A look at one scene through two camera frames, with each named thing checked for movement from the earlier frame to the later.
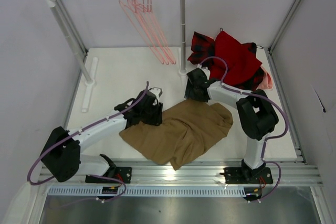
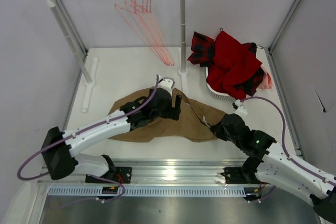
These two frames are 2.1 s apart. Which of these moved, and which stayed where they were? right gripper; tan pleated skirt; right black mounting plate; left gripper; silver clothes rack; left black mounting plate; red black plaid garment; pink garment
Moved: right gripper; tan pleated skirt; left gripper
Stayed: silver clothes rack; pink garment; red black plaid garment; right black mounting plate; left black mounting plate
